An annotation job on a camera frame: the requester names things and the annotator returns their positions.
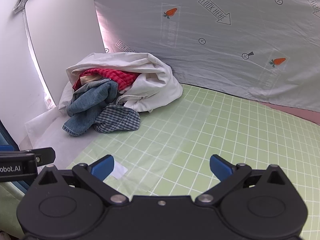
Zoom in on red checkered garment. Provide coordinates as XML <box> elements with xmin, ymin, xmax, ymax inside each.
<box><xmin>72</xmin><ymin>68</ymin><xmax>139</xmax><ymax>92</ymax></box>

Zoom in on white rounded board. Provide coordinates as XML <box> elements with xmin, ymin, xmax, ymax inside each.
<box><xmin>24</xmin><ymin>0</ymin><xmax>107</xmax><ymax>110</ymax></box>

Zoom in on white pants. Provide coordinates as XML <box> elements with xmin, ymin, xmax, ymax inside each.
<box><xmin>58</xmin><ymin>52</ymin><xmax>183</xmax><ymax>117</ymax></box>

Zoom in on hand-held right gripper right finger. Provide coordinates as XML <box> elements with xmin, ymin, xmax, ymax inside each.
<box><xmin>195</xmin><ymin>154</ymin><xmax>288</xmax><ymax>206</ymax></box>

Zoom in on small white paper label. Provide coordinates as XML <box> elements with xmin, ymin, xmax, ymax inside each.
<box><xmin>104</xmin><ymin>161</ymin><xmax>129</xmax><ymax>180</ymax></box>

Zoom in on blue denim jeans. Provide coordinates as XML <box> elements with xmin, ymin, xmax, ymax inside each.
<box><xmin>62</xmin><ymin>78</ymin><xmax>119</xmax><ymax>137</ymax></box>

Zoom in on blue plaid garment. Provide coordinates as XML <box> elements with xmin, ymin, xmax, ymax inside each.
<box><xmin>94</xmin><ymin>104</ymin><xmax>141</xmax><ymax>133</ymax></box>

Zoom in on green grid mat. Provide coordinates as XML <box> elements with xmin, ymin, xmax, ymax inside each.
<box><xmin>0</xmin><ymin>84</ymin><xmax>320</xmax><ymax>240</ymax></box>

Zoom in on pink board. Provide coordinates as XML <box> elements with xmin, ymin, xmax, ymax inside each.
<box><xmin>260</xmin><ymin>101</ymin><xmax>320</xmax><ymax>125</ymax></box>

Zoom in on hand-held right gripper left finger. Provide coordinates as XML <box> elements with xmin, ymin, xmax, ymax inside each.
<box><xmin>37</xmin><ymin>154</ymin><xmax>130</xmax><ymax>206</ymax></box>

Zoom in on blue object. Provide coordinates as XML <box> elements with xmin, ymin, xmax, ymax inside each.
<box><xmin>0</xmin><ymin>120</ymin><xmax>30</xmax><ymax>195</ymax></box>

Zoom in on grey carrot print sheet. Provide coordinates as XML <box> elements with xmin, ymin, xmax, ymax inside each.
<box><xmin>92</xmin><ymin>0</ymin><xmax>320</xmax><ymax>113</ymax></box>

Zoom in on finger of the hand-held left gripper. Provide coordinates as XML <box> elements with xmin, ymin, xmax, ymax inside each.
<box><xmin>24</xmin><ymin>147</ymin><xmax>56</xmax><ymax>167</ymax></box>

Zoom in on cream garment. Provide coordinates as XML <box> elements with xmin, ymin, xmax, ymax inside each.
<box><xmin>79</xmin><ymin>74</ymin><xmax>100</xmax><ymax>85</ymax></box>

